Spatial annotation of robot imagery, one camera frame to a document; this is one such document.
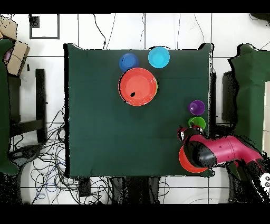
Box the dark green side cloth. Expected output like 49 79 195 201
227 43 270 182
0 38 20 176

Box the black floor cable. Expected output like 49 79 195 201
92 13 107 50

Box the large orange bowl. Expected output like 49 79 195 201
178 145 209 174
118 67 158 107

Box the dark green table cloth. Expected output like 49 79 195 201
63 43 214 178

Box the black box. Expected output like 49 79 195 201
221 70 239 123

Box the small pink item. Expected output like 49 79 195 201
4 49 13 63

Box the black chair frame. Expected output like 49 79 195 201
9 68 47 144

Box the green cup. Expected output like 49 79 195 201
188 116 206 130

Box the black power strip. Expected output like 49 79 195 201
78 176 92 198

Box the small dark blue bowl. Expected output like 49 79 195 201
119 53 140 72

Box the brown cardboard box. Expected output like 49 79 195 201
0 15 18 40
7 40 31 76

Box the purple cup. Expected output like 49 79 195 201
188 99 206 116

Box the white panel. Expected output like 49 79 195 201
262 81 270 157

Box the black square floor frame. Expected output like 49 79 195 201
29 13 60 40

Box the grey stand foot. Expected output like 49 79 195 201
8 143 45 167

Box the small light blue bowl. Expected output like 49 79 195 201
148 46 171 69

